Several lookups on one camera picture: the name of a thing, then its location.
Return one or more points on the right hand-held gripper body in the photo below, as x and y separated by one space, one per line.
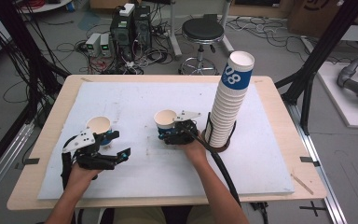
183 133

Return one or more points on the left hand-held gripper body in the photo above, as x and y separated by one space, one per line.
80 143

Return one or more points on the single blue-banded paper cup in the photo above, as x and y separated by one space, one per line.
165 119
99 125

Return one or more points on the tall stack of paper cups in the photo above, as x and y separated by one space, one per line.
230 105

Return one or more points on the person's right hand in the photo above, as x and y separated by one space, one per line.
195 153

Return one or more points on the person's left hand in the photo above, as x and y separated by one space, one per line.
80 178

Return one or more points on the white table mat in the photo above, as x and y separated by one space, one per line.
167 180

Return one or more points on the black tape strip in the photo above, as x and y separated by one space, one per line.
309 160
31 161

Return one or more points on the person's legs in khaki trousers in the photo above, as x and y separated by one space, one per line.
130 216

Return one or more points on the grey power supply unit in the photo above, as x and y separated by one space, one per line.
105 44
92 43

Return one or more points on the black computer tower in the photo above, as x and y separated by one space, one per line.
143 26
121 35

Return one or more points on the black round stool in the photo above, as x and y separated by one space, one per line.
202 29

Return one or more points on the white box on tower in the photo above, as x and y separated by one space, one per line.
127 10

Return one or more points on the thin wooden stick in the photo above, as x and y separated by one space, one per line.
301 184

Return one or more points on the white round table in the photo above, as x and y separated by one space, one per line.
48 6

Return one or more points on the black tape cross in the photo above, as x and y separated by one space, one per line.
313 208

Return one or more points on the white floor platform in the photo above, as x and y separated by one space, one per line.
338 102

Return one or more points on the brown cardboard box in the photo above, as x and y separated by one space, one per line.
310 18

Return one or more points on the aluminium rail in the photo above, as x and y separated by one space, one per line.
329 193
3 168

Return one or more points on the black metal frame post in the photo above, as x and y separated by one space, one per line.
326 43

